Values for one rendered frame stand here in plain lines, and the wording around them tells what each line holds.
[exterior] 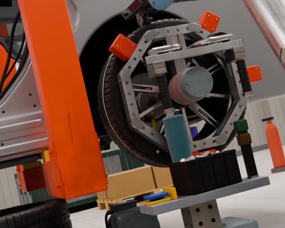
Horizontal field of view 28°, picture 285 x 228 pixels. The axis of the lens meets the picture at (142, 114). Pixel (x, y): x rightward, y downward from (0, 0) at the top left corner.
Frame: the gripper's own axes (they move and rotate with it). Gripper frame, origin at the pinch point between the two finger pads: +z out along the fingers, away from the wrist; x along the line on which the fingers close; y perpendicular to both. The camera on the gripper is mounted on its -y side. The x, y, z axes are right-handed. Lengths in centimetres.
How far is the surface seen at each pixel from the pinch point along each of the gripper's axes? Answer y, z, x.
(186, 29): 13.5, -6.6, -16.5
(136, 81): -3.8, 36.3, -3.6
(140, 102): -8.3, 37.1, -14.7
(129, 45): -14.1, -10.8, -14.7
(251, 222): 1, 37, -93
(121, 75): -23.1, -6.1, -23.3
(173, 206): -41, -24, -89
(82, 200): 11, 527, 157
